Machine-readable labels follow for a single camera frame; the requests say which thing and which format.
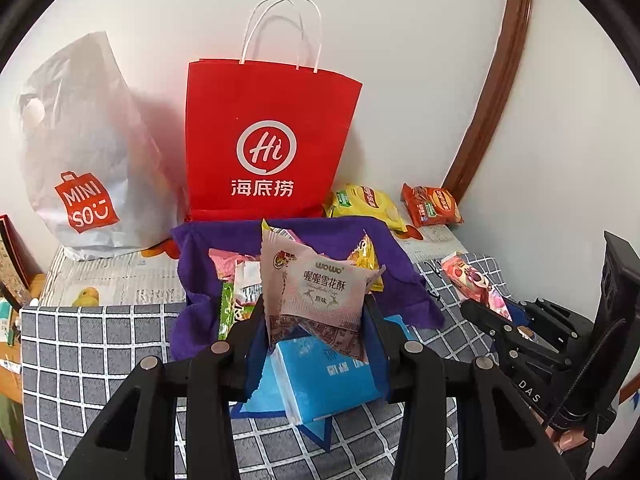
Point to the newspaper sheet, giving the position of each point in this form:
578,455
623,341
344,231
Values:
130,280

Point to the purple towel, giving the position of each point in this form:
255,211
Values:
400,270

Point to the white plastic shopping bag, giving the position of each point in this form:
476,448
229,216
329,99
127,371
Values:
100,160

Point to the patterned gift box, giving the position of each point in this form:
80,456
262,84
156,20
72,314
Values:
12,255

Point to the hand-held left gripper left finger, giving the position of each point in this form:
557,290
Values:
256,360

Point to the yellow chip bag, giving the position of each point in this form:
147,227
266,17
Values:
365,202

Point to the pale pink snack packet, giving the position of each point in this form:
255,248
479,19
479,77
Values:
315,290
246,280

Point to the blue tissue pack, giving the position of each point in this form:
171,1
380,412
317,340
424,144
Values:
320,385

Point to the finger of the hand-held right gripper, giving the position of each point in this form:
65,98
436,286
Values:
550,320
487,321

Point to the grey plaid tablecloth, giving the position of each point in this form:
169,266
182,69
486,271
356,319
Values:
100,350

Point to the person's right hand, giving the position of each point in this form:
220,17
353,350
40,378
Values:
570,442

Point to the pink bear snack packet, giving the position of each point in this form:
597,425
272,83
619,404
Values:
467,280

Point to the yellow snack packet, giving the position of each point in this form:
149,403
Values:
369,260

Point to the red paper bag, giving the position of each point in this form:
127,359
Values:
270,110

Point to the orange chip bag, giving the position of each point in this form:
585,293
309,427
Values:
432,205

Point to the brown wooden door frame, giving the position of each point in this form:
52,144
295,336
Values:
505,85

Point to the green snack packet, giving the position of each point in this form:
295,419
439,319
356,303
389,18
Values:
227,310

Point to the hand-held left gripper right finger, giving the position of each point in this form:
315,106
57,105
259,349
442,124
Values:
377,365

